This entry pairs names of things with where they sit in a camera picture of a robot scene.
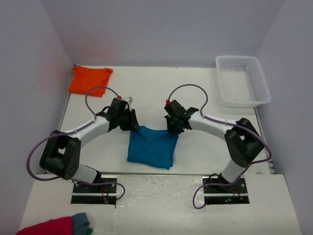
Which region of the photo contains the green t shirt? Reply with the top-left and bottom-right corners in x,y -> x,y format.
87,228 -> 93,235

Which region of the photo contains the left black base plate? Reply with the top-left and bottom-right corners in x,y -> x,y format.
71,178 -> 117,206

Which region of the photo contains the orange folded t shirt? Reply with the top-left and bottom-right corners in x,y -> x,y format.
68,66 -> 113,94

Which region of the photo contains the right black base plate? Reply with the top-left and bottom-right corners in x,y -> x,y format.
203,178 -> 250,205

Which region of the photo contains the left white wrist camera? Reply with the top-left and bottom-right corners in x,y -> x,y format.
124,96 -> 133,105

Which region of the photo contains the blue t shirt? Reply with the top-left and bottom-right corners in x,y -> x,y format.
127,126 -> 179,170

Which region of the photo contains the white plastic basket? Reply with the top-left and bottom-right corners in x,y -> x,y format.
216,55 -> 271,108

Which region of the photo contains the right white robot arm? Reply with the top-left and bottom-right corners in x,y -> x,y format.
164,100 -> 264,192

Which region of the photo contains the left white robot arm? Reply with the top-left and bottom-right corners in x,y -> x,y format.
40,97 -> 140,192

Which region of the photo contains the grey t shirt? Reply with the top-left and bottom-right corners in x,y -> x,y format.
71,212 -> 89,235

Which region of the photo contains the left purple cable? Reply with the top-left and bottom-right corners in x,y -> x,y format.
25,86 -> 126,202

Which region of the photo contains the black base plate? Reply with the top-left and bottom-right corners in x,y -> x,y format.
71,178 -> 117,206
203,178 -> 250,205

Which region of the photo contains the red t shirt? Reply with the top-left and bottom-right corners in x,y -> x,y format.
16,216 -> 73,235

